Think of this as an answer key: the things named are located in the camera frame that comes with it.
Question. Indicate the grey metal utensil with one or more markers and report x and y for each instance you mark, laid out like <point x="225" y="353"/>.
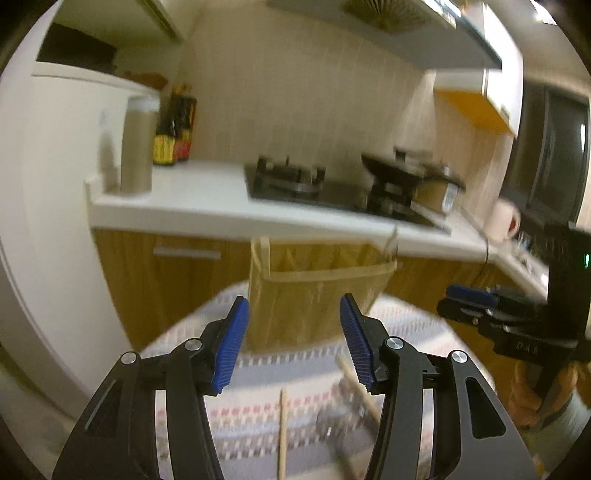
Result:
<point x="346" y="392"/>

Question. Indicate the black gas stove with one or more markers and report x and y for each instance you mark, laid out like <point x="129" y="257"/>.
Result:
<point x="332" y="194"/>

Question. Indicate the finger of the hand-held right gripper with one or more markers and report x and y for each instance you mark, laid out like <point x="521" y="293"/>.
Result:
<point x="468" y="292"/>
<point x="461" y="310"/>

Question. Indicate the yellow label sauce bottle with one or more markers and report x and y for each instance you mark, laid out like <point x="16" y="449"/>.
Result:
<point x="164" y="147"/>

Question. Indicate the beige rice cooker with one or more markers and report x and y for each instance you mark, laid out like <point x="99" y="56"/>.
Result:
<point x="434" y="194"/>

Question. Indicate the white and yellow wall cabinet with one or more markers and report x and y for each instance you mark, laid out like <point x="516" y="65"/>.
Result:
<point x="466" y="106"/>

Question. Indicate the dark window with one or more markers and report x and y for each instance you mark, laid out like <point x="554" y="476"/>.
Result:
<point x="554" y="152"/>

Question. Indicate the black wok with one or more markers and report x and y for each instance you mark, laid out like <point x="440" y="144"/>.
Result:
<point x="388" y="168"/>

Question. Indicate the striped woven table mat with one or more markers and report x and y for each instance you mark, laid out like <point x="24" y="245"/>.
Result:
<point x="277" y="369"/>

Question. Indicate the range hood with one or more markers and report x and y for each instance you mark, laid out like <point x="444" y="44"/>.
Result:
<point x="415" y="41"/>

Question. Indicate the grey cylindrical canister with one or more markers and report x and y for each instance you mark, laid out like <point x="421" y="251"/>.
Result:
<point x="136" y="147"/>

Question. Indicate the person's right forearm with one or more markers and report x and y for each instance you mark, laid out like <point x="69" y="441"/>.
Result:
<point x="568" y="424"/>

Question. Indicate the red label sauce bottle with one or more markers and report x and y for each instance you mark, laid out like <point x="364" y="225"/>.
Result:
<point x="184" y="143"/>

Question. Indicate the person's right hand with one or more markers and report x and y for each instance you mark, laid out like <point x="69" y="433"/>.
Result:
<point x="524" y="397"/>

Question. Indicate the wooden chopstick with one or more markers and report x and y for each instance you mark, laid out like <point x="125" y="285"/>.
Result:
<point x="282" y="434"/>

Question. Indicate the white electric kettle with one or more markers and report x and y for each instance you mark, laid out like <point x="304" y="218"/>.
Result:
<point x="501" y="221"/>

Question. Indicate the white kitchen countertop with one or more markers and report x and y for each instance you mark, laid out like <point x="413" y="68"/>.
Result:
<point x="194" y="203"/>

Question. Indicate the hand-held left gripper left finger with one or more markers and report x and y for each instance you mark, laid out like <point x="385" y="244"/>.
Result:
<point x="231" y="341"/>

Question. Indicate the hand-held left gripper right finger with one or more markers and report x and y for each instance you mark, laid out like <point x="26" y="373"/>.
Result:
<point x="358" y="341"/>

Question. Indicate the wooden base cabinets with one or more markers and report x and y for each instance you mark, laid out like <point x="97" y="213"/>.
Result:
<point x="184" y="286"/>

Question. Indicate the white refrigerator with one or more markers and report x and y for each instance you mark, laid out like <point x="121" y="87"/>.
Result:
<point x="55" y="161"/>

